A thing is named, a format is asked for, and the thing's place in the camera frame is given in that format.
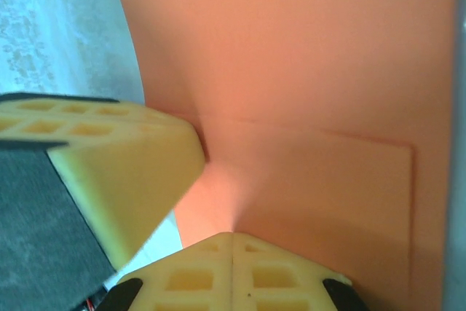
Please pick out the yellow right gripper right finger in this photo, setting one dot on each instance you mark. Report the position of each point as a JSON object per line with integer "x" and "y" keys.
{"x": 284, "y": 282}

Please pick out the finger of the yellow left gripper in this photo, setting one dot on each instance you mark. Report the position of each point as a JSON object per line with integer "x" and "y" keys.
{"x": 138, "y": 110}
{"x": 138, "y": 180}

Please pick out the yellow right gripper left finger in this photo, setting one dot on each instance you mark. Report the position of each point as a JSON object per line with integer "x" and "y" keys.
{"x": 182, "y": 282}

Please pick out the orange cloth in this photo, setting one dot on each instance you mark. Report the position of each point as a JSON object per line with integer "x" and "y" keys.
{"x": 291, "y": 70}

